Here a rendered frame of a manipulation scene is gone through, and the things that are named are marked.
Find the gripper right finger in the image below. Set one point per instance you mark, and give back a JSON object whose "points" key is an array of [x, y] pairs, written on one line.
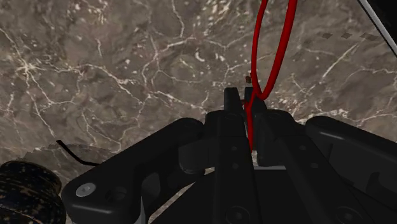
{"points": [[341, 155]]}

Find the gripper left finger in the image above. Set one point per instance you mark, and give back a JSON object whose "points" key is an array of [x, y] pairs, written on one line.
{"points": [[139, 161]]}

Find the red thin loop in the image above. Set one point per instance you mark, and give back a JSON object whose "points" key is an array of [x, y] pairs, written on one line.
{"points": [[286, 28]]}

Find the black speckled round object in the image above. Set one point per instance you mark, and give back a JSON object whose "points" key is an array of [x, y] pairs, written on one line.
{"points": [[28, 192]]}

